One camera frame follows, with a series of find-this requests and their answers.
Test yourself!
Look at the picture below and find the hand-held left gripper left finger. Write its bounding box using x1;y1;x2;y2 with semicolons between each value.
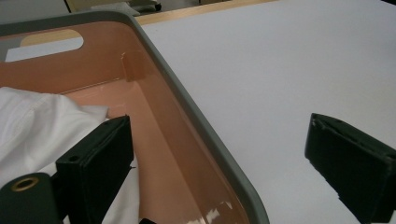
55;115;135;224

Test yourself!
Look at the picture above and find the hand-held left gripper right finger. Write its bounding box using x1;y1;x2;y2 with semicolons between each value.
304;112;396;224

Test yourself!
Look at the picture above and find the white garment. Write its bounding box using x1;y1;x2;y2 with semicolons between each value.
0;86;142;224

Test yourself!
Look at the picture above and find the pink basket with grey rim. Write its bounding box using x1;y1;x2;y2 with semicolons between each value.
0;10;271;224

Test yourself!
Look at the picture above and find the wooden table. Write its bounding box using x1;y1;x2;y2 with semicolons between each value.
135;0;278;26

